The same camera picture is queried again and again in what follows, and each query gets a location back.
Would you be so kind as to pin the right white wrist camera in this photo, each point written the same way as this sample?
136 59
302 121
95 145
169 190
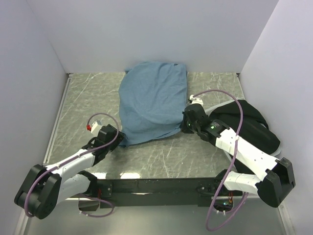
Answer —
195 100

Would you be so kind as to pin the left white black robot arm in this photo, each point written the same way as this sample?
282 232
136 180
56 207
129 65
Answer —
46 186

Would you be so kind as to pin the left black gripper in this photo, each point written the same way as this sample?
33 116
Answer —
119 138

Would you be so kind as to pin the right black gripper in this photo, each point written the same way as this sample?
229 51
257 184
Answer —
183 126

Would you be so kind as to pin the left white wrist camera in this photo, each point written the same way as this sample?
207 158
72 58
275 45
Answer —
94 127

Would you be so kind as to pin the cream pillow with bear print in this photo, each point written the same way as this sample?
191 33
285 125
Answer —
157 68

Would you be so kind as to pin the black garment pile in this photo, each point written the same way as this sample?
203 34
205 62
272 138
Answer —
252 127

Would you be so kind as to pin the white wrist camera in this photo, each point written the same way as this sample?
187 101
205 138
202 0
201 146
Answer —
94 127
195 100

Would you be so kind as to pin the blue fabric pillowcase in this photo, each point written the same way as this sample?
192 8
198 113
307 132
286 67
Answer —
151 107

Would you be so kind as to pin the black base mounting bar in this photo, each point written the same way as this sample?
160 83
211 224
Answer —
156 192

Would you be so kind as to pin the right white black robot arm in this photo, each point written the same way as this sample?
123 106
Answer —
272 179

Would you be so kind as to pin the white laundry basket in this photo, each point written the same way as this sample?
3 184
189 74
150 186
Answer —
220 107

